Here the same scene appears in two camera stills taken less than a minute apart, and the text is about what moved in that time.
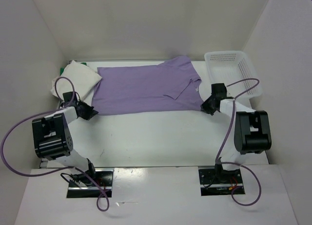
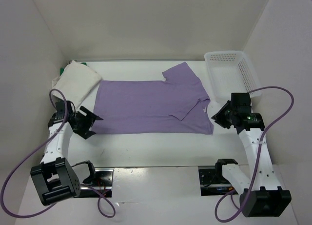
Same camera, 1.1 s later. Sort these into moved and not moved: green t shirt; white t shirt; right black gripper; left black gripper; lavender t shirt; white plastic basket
Moved: lavender t shirt; left black gripper; right black gripper
Not moved: white t shirt; white plastic basket; green t shirt
